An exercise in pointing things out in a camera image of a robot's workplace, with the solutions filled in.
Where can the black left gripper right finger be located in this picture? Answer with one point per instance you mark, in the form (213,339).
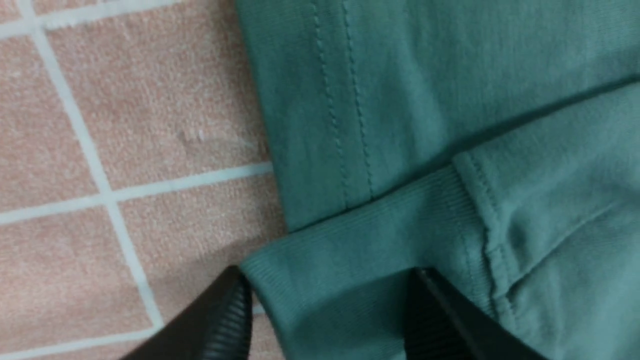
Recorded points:
(440,323)

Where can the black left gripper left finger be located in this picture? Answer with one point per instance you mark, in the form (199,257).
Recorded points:
(216,326)

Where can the green long-sleeve top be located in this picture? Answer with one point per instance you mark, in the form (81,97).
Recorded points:
(496,141)

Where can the pink checkered tablecloth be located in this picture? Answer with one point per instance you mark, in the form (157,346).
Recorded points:
(134,169)

